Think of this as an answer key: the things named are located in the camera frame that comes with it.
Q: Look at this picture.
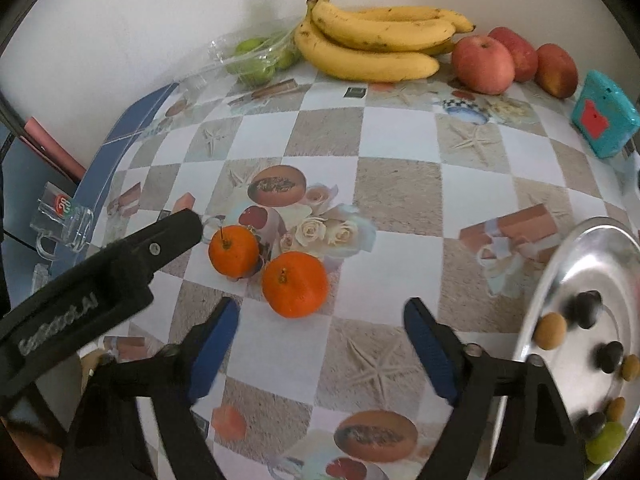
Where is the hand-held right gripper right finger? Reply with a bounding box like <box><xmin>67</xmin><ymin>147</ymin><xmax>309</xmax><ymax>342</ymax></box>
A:
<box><xmin>403</xmin><ymin>297</ymin><xmax>586</xmax><ymax>480</ymax></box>

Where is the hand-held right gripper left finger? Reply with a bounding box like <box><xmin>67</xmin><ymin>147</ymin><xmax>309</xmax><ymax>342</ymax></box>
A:
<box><xmin>60</xmin><ymin>296</ymin><xmax>242</xmax><ymax>480</ymax></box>

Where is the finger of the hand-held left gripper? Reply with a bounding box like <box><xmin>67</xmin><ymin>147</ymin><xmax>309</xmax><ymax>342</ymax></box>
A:
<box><xmin>120</xmin><ymin>208</ymin><xmax>204</xmax><ymax>282</ymax></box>

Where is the orange tangerine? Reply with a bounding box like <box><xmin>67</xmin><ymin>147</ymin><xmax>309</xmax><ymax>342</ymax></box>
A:
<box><xmin>208</xmin><ymin>225</ymin><xmax>261</xmax><ymax>279</ymax></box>
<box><xmin>262</xmin><ymin>252</ymin><xmax>329</xmax><ymax>319</ymax></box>

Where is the round metal tray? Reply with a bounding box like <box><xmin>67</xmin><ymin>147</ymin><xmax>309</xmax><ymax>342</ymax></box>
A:
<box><xmin>492</xmin><ymin>216</ymin><xmax>640</xmax><ymax>480</ymax></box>

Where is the dark round fruit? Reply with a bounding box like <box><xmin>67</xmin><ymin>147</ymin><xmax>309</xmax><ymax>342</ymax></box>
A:
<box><xmin>596</xmin><ymin>341</ymin><xmax>625</xmax><ymax>374</ymax></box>
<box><xmin>577</xmin><ymin>411</ymin><xmax>607</xmax><ymax>441</ymax></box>
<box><xmin>565</xmin><ymin>291</ymin><xmax>603</xmax><ymax>330</ymax></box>

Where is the green mango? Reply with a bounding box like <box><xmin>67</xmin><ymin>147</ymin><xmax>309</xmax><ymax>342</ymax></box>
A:
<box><xmin>585</xmin><ymin>421</ymin><xmax>627</xmax><ymax>465</ymax></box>

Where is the clear glass mug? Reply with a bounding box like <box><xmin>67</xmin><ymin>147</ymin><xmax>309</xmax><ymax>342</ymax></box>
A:
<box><xmin>29</xmin><ymin>182</ymin><xmax>95</xmax><ymax>261</ymax></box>

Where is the pink board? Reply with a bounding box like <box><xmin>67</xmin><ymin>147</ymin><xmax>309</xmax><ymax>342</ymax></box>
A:
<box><xmin>22</xmin><ymin>117</ymin><xmax>88</xmax><ymax>183</ymax></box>

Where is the checkered printed tablecloth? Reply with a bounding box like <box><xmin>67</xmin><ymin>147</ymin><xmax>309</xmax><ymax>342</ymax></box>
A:
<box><xmin>30</xmin><ymin>55</ymin><xmax>640</xmax><ymax>480</ymax></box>

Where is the clear bag of green apples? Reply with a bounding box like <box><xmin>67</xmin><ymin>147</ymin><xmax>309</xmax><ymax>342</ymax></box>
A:
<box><xmin>207</xmin><ymin>27</ymin><xmax>303</xmax><ymax>88</ymax></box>

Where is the bunch of yellow bananas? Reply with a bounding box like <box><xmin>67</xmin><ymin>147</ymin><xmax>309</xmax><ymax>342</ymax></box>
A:
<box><xmin>293</xmin><ymin>0</ymin><xmax>477</xmax><ymax>83</ymax></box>

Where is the teal box with red patch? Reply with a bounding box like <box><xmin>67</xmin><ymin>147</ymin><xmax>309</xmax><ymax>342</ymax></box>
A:
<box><xmin>571</xmin><ymin>70</ymin><xmax>640</xmax><ymax>159</ymax></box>

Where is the red apple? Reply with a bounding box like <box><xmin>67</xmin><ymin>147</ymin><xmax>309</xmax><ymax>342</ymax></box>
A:
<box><xmin>536</xmin><ymin>43</ymin><xmax>579</xmax><ymax>99</ymax></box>
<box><xmin>452</xmin><ymin>35</ymin><xmax>516</xmax><ymax>96</ymax></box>
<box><xmin>487</xmin><ymin>26</ymin><xmax>539</xmax><ymax>83</ymax></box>

